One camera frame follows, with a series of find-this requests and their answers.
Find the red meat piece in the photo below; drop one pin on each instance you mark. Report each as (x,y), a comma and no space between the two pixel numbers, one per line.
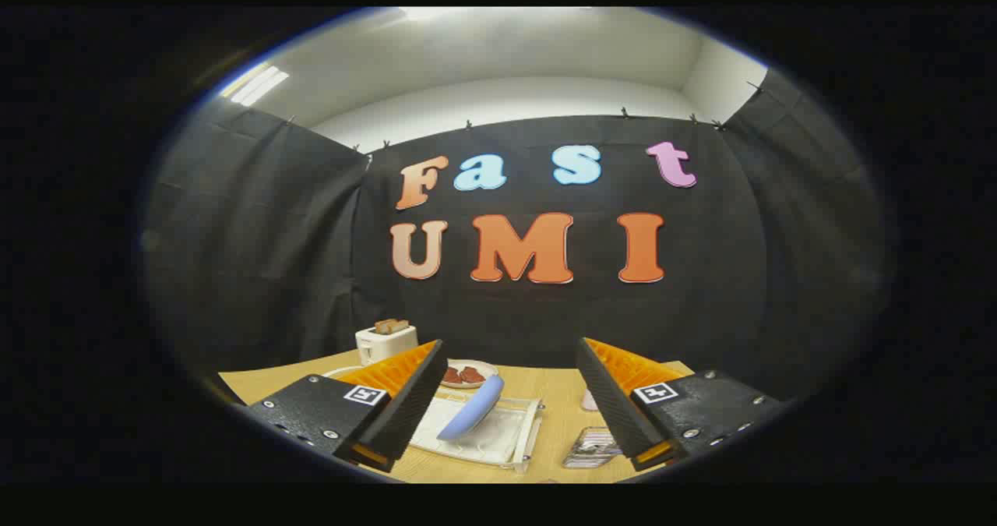
(472,375)
(452,375)

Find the white toaster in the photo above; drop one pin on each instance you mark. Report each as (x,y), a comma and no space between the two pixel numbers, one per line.
(382,345)

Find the black backdrop cloth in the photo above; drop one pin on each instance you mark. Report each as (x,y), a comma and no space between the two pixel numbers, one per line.
(545,315)

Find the ceiling light panel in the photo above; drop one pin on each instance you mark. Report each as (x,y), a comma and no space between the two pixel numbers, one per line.
(253,86)

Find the blue plate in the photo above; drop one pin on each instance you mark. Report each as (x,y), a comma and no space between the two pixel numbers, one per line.
(473,411)

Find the clear plastic water bottle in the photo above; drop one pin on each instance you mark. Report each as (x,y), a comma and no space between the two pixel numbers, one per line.
(590,400)

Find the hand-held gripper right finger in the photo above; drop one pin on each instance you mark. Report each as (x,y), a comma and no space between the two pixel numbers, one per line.
(611,405)

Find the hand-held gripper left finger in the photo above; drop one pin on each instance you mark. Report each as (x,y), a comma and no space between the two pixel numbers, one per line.
(413,405)

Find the toast slices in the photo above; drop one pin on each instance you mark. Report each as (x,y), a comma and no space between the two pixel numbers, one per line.
(391,326)

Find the beige oval plate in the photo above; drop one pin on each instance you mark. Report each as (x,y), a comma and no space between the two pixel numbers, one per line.
(479,368)

